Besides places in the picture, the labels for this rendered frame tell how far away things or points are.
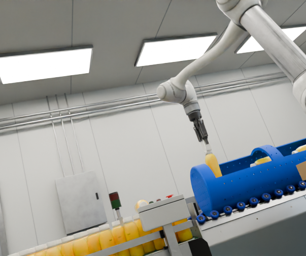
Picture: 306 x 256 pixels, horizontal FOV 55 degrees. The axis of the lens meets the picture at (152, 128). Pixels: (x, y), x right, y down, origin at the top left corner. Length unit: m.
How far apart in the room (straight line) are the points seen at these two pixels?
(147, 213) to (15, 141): 3.98
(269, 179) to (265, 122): 4.81
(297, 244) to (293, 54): 0.96
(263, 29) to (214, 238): 0.97
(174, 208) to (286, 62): 0.74
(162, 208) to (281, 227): 0.67
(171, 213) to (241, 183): 0.48
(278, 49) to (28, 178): 4.19
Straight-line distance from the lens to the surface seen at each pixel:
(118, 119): 5.20
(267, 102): 6.70
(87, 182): 4.61
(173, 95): 1.56
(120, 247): 1.39
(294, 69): 1.26
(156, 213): 1.26
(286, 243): 1.72
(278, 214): 1.67
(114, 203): 1.92
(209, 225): 1.54
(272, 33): 1.32
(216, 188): 1.54
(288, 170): 1.73
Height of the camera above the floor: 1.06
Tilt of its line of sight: 16 degrees up
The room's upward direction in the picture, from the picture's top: 18 degrees counter-clockwise
